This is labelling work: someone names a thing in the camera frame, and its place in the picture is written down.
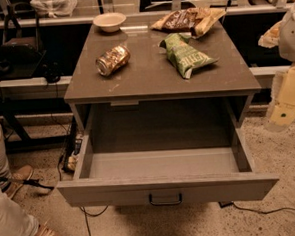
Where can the yellow-white gripper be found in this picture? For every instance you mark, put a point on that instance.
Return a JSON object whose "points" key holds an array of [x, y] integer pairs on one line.
{"points": [[292, 39]]}

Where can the grey top drawer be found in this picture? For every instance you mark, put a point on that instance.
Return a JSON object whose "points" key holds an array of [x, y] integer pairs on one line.
{"points": [[164, 153]]}

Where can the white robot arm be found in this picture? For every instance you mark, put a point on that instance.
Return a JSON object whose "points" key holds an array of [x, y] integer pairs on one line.
{"points": [[282, 35]]}

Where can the grey drawer cabinet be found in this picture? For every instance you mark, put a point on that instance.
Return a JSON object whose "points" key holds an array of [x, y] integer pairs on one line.
{"points": [[148, 76]]}

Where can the green chip bag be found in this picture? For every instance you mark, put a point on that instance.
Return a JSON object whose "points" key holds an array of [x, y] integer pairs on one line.
{"points": [[185, 58]]}

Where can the brown chip bag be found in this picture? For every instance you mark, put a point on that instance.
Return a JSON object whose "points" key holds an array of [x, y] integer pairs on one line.
{"points": [[196, 21]]}

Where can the gold soda can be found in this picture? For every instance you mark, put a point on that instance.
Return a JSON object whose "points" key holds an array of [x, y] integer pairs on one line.
{"points": [[112, 60]]}

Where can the white bowl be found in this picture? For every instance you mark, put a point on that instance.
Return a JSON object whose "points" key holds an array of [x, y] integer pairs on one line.
{"points": [[109, 22]]}

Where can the power strip with plugs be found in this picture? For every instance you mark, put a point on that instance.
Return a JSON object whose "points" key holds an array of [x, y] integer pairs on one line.
{"points": [[72, 154]]}

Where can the white plastic bag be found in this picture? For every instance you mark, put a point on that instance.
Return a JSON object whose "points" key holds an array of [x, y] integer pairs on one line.
{"points": [[54, 8]]}

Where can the black chair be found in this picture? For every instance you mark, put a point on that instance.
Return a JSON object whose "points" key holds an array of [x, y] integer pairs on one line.
{"points": [[20, 53]]}

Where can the tan shoe far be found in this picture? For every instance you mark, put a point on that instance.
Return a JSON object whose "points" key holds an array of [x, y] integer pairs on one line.
{"points": [[22, 174]]}

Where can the black stick tool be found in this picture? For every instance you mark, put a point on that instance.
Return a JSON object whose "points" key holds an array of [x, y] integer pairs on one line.
{"points": [[32, 182]]}

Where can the person's left leg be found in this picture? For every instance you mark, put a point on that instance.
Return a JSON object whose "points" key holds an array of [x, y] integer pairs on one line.
{"points": [[14, 221]]}

